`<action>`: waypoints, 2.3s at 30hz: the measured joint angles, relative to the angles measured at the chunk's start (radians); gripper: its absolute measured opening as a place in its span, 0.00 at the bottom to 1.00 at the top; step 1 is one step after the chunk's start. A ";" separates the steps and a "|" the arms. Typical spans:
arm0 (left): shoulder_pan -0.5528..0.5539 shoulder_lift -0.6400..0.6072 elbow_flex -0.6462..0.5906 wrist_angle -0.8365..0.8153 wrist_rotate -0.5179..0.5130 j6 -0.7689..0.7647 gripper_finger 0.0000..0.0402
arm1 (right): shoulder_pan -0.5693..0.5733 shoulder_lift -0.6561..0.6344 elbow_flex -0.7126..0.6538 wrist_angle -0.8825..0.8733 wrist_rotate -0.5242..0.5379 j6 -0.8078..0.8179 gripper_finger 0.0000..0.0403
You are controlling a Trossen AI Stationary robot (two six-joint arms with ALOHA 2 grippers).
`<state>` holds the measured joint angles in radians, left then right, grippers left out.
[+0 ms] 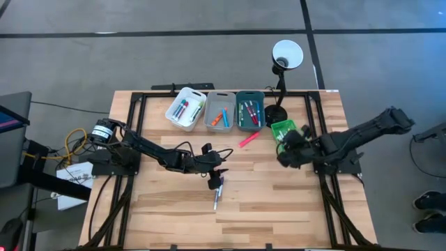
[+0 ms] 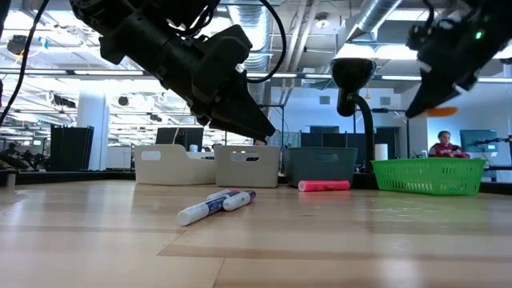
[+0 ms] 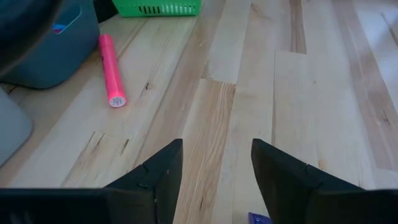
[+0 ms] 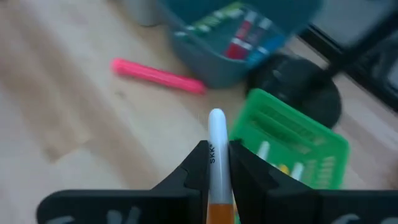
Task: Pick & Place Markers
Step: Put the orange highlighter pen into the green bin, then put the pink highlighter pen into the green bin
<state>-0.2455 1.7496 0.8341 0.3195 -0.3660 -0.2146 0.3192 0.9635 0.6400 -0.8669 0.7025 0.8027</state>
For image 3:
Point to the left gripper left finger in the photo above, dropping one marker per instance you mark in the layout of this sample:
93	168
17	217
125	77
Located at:
155	186

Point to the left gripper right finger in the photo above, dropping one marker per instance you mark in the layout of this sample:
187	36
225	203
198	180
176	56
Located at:
289	193

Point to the thin purple marker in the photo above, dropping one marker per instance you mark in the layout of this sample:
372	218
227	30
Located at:
259	218

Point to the pink highlighter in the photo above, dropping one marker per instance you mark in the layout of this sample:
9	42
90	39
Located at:
112	71

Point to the green mesh plastic basket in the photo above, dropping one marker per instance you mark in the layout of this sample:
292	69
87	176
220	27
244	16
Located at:
155	7

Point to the grey plastic bin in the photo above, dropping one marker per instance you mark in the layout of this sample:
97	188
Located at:
12	130

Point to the teal plastic bin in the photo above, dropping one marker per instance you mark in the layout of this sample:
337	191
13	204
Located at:
71	53

